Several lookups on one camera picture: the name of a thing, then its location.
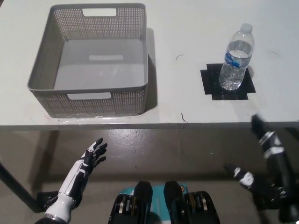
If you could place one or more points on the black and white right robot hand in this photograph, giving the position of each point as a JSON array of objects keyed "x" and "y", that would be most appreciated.
[{"x": 280, "y": 163}]

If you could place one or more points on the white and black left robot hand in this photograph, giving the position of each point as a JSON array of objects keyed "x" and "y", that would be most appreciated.
[{"x": 80, "y": 168}]

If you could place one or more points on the clear plastic water bottle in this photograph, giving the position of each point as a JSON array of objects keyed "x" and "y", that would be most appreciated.
[{"x": 236, "y": 67}]

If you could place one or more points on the black table leg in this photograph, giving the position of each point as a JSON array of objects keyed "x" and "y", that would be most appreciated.
[{"x": 16, "y": 184}]

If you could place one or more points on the black and teal robot torso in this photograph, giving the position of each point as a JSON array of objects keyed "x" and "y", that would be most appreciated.
[{"x": 142, "y": 205}]

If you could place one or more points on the black tape patch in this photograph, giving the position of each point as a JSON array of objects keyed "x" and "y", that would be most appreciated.
[{"x": 247, "y": 89}]

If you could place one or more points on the grey perforated plastic basket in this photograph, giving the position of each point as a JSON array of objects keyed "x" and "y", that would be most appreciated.
[{"x": 98, "y": 58}]

